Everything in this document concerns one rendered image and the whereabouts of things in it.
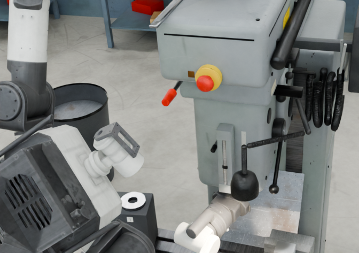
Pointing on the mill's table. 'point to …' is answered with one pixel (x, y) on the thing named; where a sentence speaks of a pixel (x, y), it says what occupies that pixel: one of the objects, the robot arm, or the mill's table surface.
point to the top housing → (226, 31)
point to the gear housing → (234, 92)
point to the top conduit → (291, 31)
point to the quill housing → (268, 117)
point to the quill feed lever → (277, 127)
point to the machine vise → (302, 242)
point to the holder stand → (139, 213)
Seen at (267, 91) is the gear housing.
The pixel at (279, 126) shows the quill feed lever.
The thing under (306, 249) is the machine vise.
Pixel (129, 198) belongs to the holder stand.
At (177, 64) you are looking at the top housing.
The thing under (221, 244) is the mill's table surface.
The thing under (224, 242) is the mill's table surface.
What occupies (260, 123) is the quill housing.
